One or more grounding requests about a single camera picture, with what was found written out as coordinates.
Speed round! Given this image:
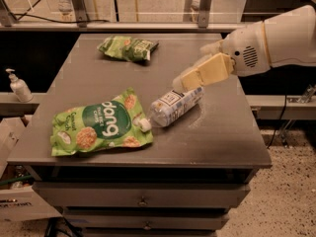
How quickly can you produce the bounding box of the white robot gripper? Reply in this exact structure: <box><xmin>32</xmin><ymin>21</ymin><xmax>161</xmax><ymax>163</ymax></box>
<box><xmin>172</xmin><ymin>22</ymin><xmax>271</xmax><ymax>92</ymax></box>

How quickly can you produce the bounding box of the blue plastic water bottle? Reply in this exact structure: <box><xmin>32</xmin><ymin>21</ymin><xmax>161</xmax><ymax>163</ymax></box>
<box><xmin>136</xmin><ymin>87</ymin><xmax>204</xmax><ymax>132</ymax></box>

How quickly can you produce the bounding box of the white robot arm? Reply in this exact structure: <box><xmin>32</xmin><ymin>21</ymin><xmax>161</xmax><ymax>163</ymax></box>
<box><xmin>173</xmin><ymin>5</ymin><xmax>316</xmax><ymax>93</ymax></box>

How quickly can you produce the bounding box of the white pump dispenser bottle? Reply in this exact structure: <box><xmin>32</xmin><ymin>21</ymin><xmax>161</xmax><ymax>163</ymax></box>
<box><xmin>6</xmin><ymin>68</ymin><xmax>33</xmax><ymax>103</ymax></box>

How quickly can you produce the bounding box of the small green snack bag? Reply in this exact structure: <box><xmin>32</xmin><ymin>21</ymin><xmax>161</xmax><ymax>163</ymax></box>
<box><xmin>97</xmin><ymin>36</ymin><xmax>158</xmax><ymax>62</ymax></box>

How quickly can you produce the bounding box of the grey drawer cabinet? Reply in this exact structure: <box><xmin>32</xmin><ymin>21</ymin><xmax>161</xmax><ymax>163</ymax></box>
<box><xmin>9</xmin><ymin>34</ymin><xmax>272</xmax><ymax>237</ymax></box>

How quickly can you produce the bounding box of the large green chips bag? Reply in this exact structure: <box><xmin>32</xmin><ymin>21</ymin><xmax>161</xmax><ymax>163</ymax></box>
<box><xmin>50</xmin><ymin>88</ymin><xmax>153</xmax><ymax>157</ymax></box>

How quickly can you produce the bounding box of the upper drawer knob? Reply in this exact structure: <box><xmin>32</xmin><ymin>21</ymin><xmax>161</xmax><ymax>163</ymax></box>
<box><xmin>138</xmin><ymin>197</ymin><xmax>148</xmax><ymax>207</ymax></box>

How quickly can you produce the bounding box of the drawer knob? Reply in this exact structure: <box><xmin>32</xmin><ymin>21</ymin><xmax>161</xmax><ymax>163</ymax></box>
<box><xmin>143</xmin><ymin>222</ymin><xmax>152</xmax><ymax>231</ymax></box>
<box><xmin>138</xmin><ymin>197</ymin><xmax>148</xmax><ymax>207</ymax></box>

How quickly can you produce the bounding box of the lower drawer knob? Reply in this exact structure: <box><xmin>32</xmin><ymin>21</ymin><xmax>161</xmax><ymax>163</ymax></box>
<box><xmin>143</xmin><ymin>222</ymin><xmax>152</xmax><ymax>231</ymax></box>

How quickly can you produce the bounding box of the white cardboard box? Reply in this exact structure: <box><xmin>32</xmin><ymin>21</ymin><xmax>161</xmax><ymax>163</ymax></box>
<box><xmin>0</xmin><ymin>118</ymin><xmax>60</xmax><ymax>221</ymax></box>

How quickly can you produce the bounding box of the metal railing frame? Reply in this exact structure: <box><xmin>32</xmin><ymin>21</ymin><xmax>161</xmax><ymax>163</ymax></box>
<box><xmin>0</xmin><ymin>0</ymin><xmax>316</xmax><ymax>34</ymax></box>

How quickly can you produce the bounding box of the black cable on rail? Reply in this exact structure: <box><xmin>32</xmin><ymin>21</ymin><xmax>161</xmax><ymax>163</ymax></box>
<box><xmin>9</xmin><ymin>0</ymin><xmax>112</xmax><ymax>25</ymax></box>

